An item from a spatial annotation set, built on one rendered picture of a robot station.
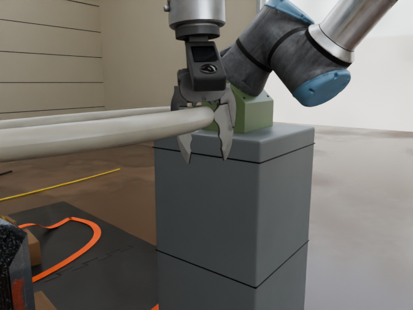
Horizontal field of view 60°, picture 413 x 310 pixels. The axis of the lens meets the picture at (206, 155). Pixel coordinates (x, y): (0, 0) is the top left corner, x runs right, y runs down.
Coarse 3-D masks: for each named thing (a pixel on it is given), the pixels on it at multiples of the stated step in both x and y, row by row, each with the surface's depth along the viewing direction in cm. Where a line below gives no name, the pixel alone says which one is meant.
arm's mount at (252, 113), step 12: (240, 96) 108; (252, 96) 114; (264, 96) 121; (240, 108) 107; (252, 108) 110; (264, 108) 118; (240, 120) 108; (252, 120) 111; (264, 120) 119; (240, 132) 108
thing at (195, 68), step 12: (192, 48) 54; (204, 48) 54; (216, 48) 55; (192, 60) 51; (204, 60) 51; (216, 60) 52; (192, 72) 49; (204, 72) 49; (216, 72) 49; (192, 84) 50; (204, 84) 49; (216, 84) 49
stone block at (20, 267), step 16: (0, 224) 92; (0, 240) 90; (16, 240) 94; (0, 256) 88; (16, 256) 92; (0, 272) 87; (16, 272) 92; (0, 288) 88; (16, 288) 92; (32, 288) 101; (0, 304) 88; (16, 304) 92; (32, 304) 101
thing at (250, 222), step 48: (192, 144) 108; (240, 144) 98; (288, 144) 108; (192, 192) 111; (240, 192) 100; (288, 192) 113; (192, 240) 114; (240, 240) 103; (288, 240) 117; (192, 288) 118; (240, 288) 106; (288, 288) 123
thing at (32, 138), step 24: (24, 120) 72; (48, 120) 74; (72, 120) 76; (96, 120) 35; (120, 120) 36; (144, 120) 38; (168, 120) 40; (192, 120) 44; (0, 144) 31; (24, 144) 32; (48, 144) 33; (72, 144) 33; (96, 144) 35; (120, 144) 36
